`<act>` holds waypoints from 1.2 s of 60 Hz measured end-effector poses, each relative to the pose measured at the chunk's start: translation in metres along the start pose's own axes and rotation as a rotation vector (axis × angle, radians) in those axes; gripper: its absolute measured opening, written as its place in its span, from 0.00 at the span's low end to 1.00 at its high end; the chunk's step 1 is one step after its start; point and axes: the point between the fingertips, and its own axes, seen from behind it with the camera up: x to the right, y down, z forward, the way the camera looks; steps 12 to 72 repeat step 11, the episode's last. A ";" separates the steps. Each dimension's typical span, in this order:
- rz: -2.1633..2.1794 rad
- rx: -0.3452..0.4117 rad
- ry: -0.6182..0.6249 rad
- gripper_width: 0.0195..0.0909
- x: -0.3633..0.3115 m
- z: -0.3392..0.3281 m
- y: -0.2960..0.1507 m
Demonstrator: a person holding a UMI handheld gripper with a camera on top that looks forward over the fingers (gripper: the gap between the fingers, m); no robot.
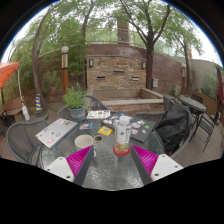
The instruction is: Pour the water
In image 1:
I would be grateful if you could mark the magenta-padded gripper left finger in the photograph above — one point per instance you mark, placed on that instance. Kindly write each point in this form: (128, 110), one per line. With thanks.
(58, 166)

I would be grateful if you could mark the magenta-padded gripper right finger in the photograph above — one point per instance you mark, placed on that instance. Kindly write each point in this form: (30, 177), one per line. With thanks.
(166, 165)

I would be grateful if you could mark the clear white-capped drink bottle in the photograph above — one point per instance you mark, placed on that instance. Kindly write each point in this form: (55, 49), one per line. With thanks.
(122, 136)

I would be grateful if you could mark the silver sticker-covered laptop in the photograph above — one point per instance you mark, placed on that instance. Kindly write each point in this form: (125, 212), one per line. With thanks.
(55, 133)

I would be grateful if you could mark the white ribbed mug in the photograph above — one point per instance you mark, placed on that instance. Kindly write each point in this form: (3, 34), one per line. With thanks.
(83, 142)

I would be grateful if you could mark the black backpack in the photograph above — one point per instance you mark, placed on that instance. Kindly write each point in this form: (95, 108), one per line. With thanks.
(175, 128)

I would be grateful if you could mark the black sticker-covered laptop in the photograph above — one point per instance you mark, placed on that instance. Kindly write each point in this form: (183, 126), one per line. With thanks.
(143, 128)

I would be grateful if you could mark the small colourful card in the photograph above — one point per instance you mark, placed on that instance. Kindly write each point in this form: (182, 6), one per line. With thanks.
(87, 126)

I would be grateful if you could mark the black metal chair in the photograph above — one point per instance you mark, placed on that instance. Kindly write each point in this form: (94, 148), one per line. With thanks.
(208, 125)

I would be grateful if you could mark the yellow card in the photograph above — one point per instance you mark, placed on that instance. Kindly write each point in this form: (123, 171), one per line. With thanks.
(105, 130)

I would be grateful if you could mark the white printed booklet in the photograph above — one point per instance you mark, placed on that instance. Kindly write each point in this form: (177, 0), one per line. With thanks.
(98, 114)

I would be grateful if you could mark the blue and yellow striped bollard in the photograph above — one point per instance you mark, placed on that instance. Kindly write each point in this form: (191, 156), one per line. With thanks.
(38, 103)

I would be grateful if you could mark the green plant in blue pot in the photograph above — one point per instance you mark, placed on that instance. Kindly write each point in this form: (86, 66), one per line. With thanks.
(75, 98)

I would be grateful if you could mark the dark metal chair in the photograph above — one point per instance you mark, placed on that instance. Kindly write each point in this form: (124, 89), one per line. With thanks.
(2, 123)

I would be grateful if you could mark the wooden bench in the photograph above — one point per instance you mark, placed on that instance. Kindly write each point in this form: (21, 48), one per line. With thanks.
(11, 106)

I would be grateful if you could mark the closed dark red umbrella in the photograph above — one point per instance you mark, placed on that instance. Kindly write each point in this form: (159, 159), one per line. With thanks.
(220, 88)

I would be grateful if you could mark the leaning thin-trunk tree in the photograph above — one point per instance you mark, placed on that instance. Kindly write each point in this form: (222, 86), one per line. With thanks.
(36, 73)

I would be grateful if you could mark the forked dark-trunk tree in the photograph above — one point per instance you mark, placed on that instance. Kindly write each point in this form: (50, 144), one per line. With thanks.
(149, 66)

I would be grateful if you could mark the orange patio umbrella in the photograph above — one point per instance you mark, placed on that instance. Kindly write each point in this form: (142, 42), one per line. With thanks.
(6, 71)

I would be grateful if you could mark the grey wall utility box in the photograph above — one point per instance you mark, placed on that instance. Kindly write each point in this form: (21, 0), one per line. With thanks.
(155, 83)

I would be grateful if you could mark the globe-topped wooden lamp post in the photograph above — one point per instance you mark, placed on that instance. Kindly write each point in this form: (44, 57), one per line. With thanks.
(183, 80)
(64, 73)

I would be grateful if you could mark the black wall lantern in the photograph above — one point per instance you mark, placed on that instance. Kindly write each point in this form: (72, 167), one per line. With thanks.
(91, 63)
(143, 65)

